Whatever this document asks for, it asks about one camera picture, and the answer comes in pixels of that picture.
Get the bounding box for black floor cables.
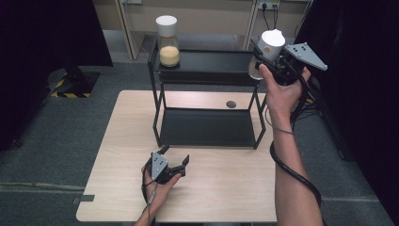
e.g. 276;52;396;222
299;102;322;126

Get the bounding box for right hand-held gripper cable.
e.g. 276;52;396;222
269;74;324;226

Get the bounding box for left hand-held gripper cable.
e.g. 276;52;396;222
141;169;158;226

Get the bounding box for person's right hand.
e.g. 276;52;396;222
258;64;312;121

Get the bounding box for black metal two-tier rack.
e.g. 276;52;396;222
148;40;268;151

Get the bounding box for white wall power socket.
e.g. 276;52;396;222
258;0;281;10

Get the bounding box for black power cable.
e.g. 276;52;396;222
261;3;272;31
272;3;280;31

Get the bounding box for thin grey cord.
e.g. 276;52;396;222
264;106;295;137

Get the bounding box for hand-held gripper cable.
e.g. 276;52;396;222
141;169;158;226
269;74;324;226

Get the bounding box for glass jar with spout lid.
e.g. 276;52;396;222
248;28;287;80

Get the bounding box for stand base with hazard tape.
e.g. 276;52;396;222
303;74;316;105
46;64;102;99

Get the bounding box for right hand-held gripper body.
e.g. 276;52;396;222
272;41;329;88

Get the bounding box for grey floor cable cover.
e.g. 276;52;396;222
0;182;86;192
321;196;382;203

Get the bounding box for person's left hand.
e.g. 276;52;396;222
140;166;184;218

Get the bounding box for black curtain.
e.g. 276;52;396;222
295;0;399;226
0;0;113;151

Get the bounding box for glass jar with yellow powder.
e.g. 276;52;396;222
155;14;182;68

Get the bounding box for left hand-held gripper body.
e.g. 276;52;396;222
145;151;174;186

